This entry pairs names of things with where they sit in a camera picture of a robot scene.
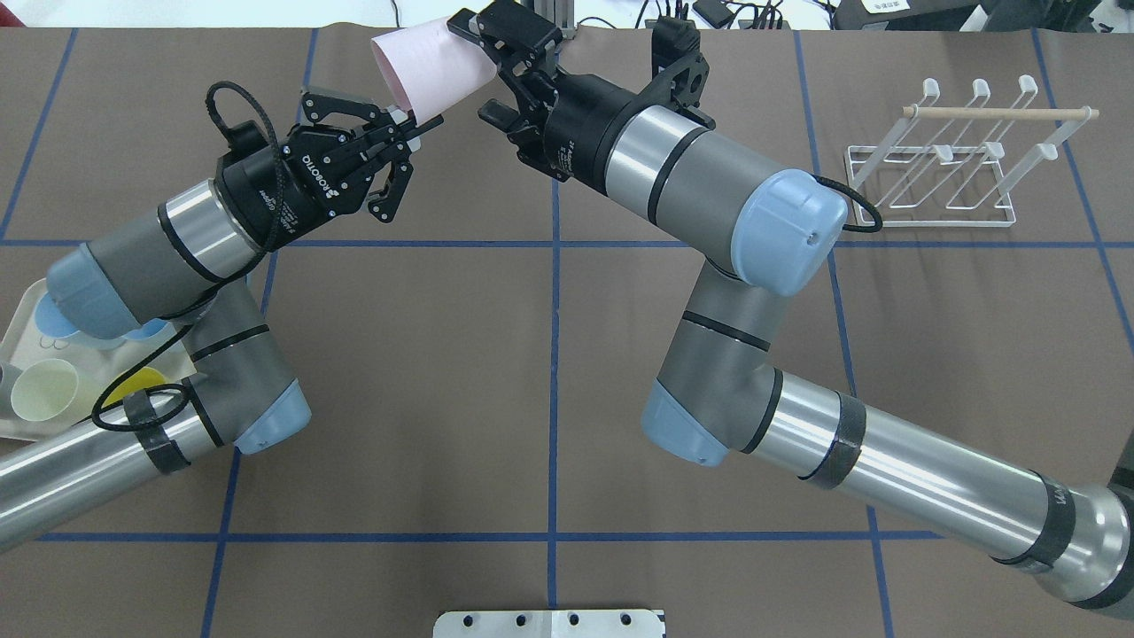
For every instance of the aluminium frame post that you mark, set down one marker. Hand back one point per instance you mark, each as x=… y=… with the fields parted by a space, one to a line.
x=560 y=12

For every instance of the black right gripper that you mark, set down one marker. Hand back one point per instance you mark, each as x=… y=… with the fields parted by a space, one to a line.
x=578 y=121

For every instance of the pink plastic cup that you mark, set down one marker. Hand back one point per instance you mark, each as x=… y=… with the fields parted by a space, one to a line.
x=428 y=68

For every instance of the light blue plastic cup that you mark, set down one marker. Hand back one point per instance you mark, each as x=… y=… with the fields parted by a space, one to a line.
x=50 y=321

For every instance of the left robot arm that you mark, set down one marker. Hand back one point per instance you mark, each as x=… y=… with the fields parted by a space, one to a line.
x=212 y=375

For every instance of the white wire cup rack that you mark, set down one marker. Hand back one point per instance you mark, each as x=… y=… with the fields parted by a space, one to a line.
x=956 y=167

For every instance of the yellow plastic cup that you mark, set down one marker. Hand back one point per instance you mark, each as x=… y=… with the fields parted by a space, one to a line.
x=145 y=378

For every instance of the pale green plastic cup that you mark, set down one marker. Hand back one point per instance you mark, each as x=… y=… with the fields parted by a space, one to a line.
x=46 y=390

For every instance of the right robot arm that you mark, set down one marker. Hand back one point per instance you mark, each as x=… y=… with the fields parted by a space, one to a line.
x=1019 y=341

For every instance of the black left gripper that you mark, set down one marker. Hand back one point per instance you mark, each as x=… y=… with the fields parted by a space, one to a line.
x=279 y=188

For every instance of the cream plastic tray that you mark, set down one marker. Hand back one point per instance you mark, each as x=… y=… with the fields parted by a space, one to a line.
x=99 y=364

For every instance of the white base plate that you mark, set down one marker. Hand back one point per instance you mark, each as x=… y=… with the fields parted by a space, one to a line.
x=552 y=623

